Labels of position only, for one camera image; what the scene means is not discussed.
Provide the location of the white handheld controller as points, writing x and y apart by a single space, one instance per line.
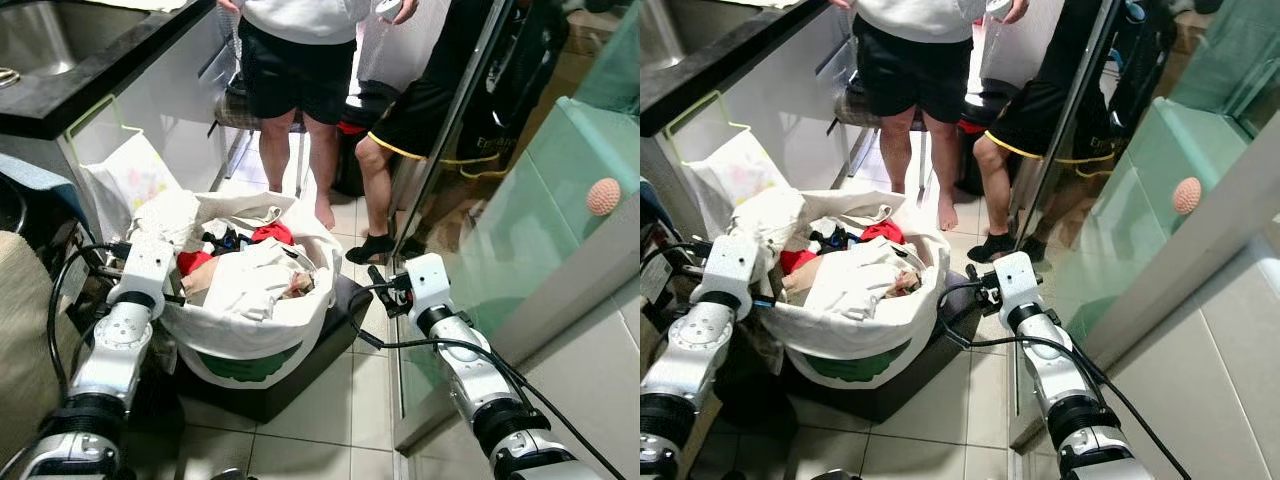
996 8
385 8

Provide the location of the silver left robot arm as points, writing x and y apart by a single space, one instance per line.
700 345
110 350

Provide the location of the hoodie person's left hand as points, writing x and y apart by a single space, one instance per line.
1018 10
408 10

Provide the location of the hoodie person's right hand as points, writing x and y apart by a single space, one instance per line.
231 6
842 5

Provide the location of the beige garment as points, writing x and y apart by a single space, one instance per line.
198 282
800 282

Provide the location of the red garment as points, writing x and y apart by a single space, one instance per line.
272 233
882 231
796 262
195 262

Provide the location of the brown patterned garment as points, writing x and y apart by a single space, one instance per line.
299 284
904 283

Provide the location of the black and blue garment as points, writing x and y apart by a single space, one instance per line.
226 243
835 242

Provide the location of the white folded garment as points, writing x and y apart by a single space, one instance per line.
250 285
855 285

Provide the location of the white laundry bag green print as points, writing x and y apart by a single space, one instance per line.
250 340
850 345

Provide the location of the clear printed plastic bag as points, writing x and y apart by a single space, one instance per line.
130 180
740 180

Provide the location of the black box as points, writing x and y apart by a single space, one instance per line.
300 392
900 392

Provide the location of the light blue cloth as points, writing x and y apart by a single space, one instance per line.
652 205
40 180

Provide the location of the green tinted glass door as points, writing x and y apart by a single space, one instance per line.
1140 250
540 250

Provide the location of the person in yellow-trimmed black shorts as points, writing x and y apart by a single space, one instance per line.
420 120
1040 120

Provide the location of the black bag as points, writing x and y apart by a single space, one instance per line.
980 100
362 100

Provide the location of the pink ball knob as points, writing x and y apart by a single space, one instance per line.
603 196
1187 196

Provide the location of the stool with woven seat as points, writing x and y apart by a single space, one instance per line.
255 108
868 108

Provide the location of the white sink cabinet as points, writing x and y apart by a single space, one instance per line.
175 85
790 85

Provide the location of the black countertop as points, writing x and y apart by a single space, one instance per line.
730 85
100 95

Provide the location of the person in white hoodie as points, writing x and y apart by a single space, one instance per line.
295 70
910 70

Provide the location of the scissors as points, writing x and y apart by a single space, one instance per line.
8 76

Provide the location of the steel sink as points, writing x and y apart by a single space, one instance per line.
50 40
680 30

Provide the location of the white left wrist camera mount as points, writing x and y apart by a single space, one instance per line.
148 262
730 262

